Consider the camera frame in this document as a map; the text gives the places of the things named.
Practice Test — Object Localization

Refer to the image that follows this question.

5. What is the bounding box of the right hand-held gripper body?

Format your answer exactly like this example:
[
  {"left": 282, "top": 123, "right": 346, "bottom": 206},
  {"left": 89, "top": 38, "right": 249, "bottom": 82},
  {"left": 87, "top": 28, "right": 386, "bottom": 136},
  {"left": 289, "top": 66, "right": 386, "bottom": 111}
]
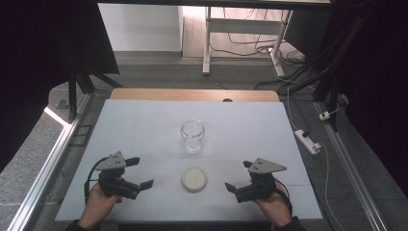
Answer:
[{"left": 235, "top": 157, "right": 288, "bottom": 204}]

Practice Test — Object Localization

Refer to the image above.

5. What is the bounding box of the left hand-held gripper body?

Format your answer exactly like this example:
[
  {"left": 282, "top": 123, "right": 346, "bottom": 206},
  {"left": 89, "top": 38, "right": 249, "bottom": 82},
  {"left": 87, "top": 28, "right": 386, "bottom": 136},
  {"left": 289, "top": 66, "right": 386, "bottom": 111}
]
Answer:
[{"left": 94, "top": 150, "right": 142, "bottom": 201}]

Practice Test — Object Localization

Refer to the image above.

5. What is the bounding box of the white round jar lid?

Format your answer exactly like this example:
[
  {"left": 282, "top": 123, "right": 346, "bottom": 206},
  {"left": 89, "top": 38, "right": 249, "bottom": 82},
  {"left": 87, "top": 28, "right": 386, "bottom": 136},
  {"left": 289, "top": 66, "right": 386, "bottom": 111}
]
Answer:
[{"left": 181, "top": 167, "right": 208, "bottom": 193}]

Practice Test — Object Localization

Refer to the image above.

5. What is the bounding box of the clear glass jar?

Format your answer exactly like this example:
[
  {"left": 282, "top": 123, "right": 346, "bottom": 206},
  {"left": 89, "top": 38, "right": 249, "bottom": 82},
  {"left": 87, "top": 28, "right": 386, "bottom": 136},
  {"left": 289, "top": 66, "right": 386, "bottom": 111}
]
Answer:
[{"left": 179, "top": 118, "right": 206, "bottom": 155}]

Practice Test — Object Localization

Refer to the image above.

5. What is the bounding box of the person's right hand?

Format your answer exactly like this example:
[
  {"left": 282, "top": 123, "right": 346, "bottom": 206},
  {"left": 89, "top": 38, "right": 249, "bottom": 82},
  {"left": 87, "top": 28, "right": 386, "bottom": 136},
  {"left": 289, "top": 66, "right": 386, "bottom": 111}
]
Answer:
[{"left": 254, "top": 180, "right": 293, "bottom": 228}]

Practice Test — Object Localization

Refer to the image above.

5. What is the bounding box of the person's left hand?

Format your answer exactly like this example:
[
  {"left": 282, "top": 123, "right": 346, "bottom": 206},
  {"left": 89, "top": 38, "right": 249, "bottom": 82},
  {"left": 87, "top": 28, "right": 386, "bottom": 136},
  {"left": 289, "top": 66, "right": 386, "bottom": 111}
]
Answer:
[{"left": 77, "top": 183, "right": 123, "bottom": 231}]

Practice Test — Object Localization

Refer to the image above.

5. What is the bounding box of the white table cover board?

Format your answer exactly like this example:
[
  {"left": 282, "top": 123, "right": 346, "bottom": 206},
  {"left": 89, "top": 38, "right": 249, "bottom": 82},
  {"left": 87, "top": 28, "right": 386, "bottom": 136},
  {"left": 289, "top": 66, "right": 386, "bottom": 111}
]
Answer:
[{"left": 54, "top": 98, "right": 323, "bottom": 223}]

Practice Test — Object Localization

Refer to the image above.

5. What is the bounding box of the person's right dark sleeve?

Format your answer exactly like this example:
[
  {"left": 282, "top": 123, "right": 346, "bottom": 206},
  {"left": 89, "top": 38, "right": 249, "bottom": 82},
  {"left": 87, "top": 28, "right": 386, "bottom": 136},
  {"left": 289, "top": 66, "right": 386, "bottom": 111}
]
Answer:
[{"left": 274, "top": 216, "right": 308, "bottom": 231}]

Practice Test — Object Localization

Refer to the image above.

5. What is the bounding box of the person's dark sleeve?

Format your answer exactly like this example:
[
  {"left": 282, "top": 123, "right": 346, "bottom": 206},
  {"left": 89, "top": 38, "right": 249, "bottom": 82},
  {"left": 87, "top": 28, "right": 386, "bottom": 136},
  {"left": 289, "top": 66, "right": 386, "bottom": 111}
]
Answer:
[
  {"left": 274, "top": 216, "right": 308, "bottom": 231},
  {"left": 64, "top": 218, "right": 101, "bottom": 231}
]

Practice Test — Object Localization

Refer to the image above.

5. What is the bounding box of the person's left dark sleeve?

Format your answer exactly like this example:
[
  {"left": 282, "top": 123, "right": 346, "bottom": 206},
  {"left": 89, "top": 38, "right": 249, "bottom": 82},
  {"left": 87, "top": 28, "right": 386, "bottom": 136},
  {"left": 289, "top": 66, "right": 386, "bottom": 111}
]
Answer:
[{"left": 64, "top": 218, "right": 101, "bottom": 231}]

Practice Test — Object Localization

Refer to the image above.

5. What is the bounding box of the white power strip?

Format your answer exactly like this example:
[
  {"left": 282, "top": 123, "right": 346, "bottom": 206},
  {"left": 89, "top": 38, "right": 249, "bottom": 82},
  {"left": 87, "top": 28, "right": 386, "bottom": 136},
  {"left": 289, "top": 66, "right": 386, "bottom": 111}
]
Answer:
[{"left": 293, "top": 128, "right": 322, "bottom": 156}]

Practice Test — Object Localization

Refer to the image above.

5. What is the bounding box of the wooden table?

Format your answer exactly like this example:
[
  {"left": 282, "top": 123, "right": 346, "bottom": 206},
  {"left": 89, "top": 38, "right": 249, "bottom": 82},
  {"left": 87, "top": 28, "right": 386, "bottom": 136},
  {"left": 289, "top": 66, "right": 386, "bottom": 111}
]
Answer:
[{"left": 109, "top": 88, "right": 281, "bottom": 103}]

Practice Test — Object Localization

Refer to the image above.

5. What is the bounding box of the black metal stand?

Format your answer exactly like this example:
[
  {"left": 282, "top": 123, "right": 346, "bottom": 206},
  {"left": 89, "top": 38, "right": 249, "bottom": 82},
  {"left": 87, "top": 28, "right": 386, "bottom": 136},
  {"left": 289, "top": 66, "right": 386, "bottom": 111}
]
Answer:
[
  {"left": 277, "top": 0, "right": 379, "bottom": 133},
  {"left": 65, "top": 52, "right": 124, "bottom": 125}
]

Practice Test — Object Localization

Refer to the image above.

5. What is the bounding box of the black curtain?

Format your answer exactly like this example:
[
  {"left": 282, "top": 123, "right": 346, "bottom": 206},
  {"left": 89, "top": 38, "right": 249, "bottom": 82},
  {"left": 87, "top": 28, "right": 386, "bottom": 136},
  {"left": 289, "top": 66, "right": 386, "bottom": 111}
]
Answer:
[
  {"left": 0, "top": 0, "right": 120, "bottom": 174},
  {"left": 316, "top": 0, "right": 408, "bottom": 197}
]

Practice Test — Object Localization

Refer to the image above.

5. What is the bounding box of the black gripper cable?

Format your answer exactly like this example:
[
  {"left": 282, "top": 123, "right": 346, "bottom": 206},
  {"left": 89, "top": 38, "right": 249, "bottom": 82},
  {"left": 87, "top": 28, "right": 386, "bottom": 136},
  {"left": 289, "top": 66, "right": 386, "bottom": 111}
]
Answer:
[
  {"left": 272, "top": 187, "right": 294, "bottom": 217},
  {"left": 84, "top": 156, "right": 111, "bottom": 205}
]

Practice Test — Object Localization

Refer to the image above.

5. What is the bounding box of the aluminium floor rail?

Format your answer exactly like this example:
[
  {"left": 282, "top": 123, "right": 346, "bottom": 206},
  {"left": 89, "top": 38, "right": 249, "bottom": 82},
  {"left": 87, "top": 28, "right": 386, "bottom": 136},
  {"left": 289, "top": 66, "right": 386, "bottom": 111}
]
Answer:
[
  {"left": 6, "top": 91, "right": 94, "bottom": 231},
  {"left": 315, "top": 100, "right": 390, "bottom": 231}
]

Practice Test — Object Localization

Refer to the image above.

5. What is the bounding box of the white cable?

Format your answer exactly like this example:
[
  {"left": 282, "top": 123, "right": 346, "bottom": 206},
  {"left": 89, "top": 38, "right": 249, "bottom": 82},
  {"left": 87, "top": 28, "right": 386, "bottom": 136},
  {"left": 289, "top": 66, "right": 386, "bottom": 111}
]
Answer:
[{"left": 286, "top": 86, "right": 346, "bottom": 231}]

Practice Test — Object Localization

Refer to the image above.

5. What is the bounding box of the bundle of black floor cables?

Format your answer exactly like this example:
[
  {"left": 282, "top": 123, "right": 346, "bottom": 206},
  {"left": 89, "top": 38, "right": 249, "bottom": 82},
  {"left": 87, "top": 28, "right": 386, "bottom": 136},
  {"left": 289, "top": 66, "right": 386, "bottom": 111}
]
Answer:
[{"left": 210, "top": 7, "right": 319, "bottom": 91}]

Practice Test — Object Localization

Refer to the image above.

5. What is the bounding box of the white metal desk frame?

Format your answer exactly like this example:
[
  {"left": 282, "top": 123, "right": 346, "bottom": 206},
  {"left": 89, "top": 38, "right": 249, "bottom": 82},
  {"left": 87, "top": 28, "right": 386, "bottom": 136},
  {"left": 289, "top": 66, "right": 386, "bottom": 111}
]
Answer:
[{"left": 201, "top": 5, "right": 294, "bottom": 78}]

